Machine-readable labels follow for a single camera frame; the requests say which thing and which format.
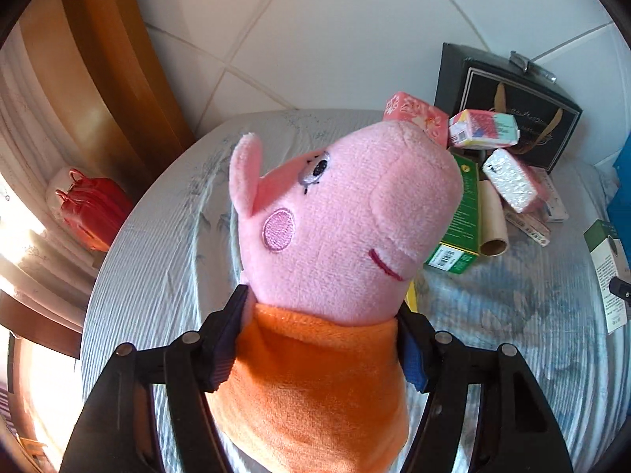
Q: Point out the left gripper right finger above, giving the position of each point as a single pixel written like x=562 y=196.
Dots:
x=435 y=364

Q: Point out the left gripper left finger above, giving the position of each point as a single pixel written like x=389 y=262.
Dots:
x=195 y=365

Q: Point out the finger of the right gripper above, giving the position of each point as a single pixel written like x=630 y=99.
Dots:
x=621 y=289

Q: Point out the long maroon medicine box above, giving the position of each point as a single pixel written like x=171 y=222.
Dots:
x=529 y=225

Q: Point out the pink pig plush orange dress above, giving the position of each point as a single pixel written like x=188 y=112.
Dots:
x=329 y=243

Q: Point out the yellow plastic duck tongs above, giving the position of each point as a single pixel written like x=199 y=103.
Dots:
x=411 y=298

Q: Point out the green white tall box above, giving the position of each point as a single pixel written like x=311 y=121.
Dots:
x=610 y=263

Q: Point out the blue plastic crate lid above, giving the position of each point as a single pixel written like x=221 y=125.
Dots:
x=619 y=209

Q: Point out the striped floral bed sheet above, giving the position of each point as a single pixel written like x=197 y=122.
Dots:
x=176 y=260

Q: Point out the green medicine box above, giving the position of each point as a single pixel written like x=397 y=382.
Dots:
x=459 y=248

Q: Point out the cardboard tube roll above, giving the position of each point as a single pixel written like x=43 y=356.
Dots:
x=493 y=226

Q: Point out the red toy suitcase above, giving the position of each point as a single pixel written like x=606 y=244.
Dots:
x=94 y=208

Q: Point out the small pink teal tissue pack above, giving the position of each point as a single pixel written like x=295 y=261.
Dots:
x=480 y=129

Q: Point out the black gift box gold handle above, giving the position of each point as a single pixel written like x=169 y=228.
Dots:
x=470 y=78

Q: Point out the wooden bed frame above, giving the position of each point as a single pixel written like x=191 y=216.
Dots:
x=102 y=78

